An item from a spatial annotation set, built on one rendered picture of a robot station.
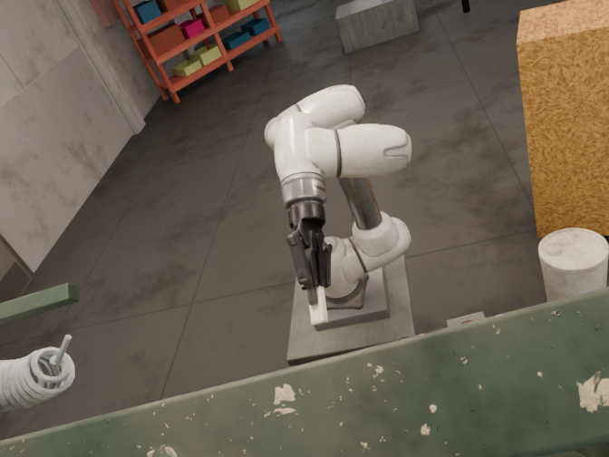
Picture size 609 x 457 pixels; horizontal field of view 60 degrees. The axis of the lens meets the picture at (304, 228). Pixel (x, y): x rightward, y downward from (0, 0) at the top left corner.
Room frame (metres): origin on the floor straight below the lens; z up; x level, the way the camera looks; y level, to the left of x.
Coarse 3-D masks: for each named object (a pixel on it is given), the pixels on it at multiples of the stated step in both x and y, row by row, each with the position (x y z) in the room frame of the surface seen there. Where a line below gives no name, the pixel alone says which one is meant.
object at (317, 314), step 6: (318, 288) 0.77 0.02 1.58; (318, 294) 0.76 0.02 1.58; (318, 300) 0.75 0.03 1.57; (312, 306) 0.75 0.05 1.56; (318, 306) 0.74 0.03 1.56; (312, 312) 0.74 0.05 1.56; (318, 312) 0.73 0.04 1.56; (312, 318) 0.73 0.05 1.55; (318, 318) 0.73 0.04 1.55; (324, 318) 0.72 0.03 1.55; (312, 324) 0.73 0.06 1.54; (318, 324) 0.72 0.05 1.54
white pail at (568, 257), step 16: (544, 240) 1.87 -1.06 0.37; (560, 240) 1.83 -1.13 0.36; (576, 240) 1.79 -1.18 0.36; (592, 240) 1.75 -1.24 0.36; (544, 256) 1.78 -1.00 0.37; (560, 256) 1.74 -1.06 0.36; (576, 256) 1.70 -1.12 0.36; (592, 256) 1.67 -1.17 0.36; (544, 272) 1.78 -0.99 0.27; (560, 272) 1.67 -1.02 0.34; (576, 272) 1.63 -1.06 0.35; (592, 272) 1.61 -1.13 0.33; (560, 288) 1.68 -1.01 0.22; (576, 288) 1.63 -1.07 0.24; (592, 288) 1.61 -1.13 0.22
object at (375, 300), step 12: (372, 276) 1.63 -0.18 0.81; (384, 276) 1.63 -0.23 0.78; (372, 288) 1.56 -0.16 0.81; (384, 288) 1.54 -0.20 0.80; (372, 300) 1.50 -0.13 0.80; (384, 300) 1.48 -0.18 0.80; (336, 312) 1.53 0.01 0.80; (348, 312) 1.50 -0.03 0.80; (360, 312) 1.48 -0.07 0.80; (372, 312) 1.45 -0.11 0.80; (384, 312) 1.44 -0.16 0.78; (324, 324) 1.51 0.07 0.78; (336, 324) 1.49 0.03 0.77; (348, 324) 1.48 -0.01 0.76
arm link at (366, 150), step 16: (272, 128) 1.44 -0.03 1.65; (352, 128) 1.00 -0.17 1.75; (368, 128) 0.98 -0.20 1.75; (384, 128) 0.98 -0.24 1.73; (272, 144) 1.40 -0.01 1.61; (352, 144) 0.95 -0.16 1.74; (368, 144) 0.95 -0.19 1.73; (384, 144) 0.95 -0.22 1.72; (400, 144) 0.95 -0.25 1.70; (352, 160) 0.94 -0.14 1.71; (368, 160) 0.94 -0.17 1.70; (384, 160) 0.94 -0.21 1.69; (400, 160) 0.94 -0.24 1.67; (352, 176) 0.96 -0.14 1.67; (368, 176) 0.95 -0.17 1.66
